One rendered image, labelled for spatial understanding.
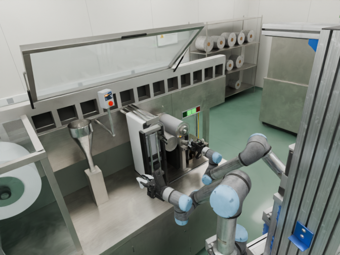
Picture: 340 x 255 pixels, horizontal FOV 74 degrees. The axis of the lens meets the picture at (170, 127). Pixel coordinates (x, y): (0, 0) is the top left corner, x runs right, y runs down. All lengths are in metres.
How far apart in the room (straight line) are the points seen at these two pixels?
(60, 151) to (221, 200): 1.20
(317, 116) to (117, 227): 1.27
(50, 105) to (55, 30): 2.44
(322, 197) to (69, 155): 1.52
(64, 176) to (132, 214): 0.59
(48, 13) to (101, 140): 2.53
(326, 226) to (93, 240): 1.21
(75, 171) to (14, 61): 2.39
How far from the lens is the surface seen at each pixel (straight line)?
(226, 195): 0.94
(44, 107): 1.64
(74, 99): 1.67
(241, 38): 5.83
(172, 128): 1.80
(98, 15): 4.19
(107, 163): 1.96
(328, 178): 0.98
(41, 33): 3.95
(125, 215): 1.66
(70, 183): 1.93
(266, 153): 1.59
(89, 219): 1.72
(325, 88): 0.88
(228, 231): 1.12
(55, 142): 1.74
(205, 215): 2.10
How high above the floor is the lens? 2.11
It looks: 28 degrees down
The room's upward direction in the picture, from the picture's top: 4 degrees counter-clockwise
